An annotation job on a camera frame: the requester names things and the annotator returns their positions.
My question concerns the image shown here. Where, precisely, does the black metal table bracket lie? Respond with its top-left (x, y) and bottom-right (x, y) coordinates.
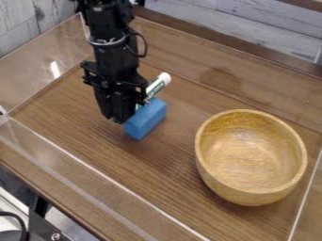
top-left (28, 196), bottom-right (74, 241)

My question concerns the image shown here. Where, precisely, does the brown wooden bowl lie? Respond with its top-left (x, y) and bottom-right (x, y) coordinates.
top-left (195, 109), bottom-right (309, 206)

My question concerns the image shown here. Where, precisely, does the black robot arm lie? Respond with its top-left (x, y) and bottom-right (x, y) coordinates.
top-left (76, 0), bottom-right (148, 124)

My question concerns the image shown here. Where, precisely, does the clear acrylic tray wall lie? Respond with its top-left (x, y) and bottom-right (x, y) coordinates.
top-left (0, 9), bottom-right (322, 241)

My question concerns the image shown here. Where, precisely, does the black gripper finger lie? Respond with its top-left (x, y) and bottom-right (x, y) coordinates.
top-left (95, 88), bottom-right (116, 121)
top-left (115, 92), bottom-right (136, 123)

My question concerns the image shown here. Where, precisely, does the green dry erase marker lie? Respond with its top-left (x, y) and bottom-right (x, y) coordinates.
top-left (144, 72), bottom-right (171, 102)

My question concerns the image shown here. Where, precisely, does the black cable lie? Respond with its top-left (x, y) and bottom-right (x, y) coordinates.
top-left (0, 211), bottom-right (31, 241)

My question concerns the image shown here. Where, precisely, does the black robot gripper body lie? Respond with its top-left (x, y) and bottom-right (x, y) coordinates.
top-left (80, 39), bottom-right (147, 104)

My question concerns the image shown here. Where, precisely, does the blue foam block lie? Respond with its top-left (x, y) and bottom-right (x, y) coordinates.
top-left (123, 98), bottom-right (167, 140)

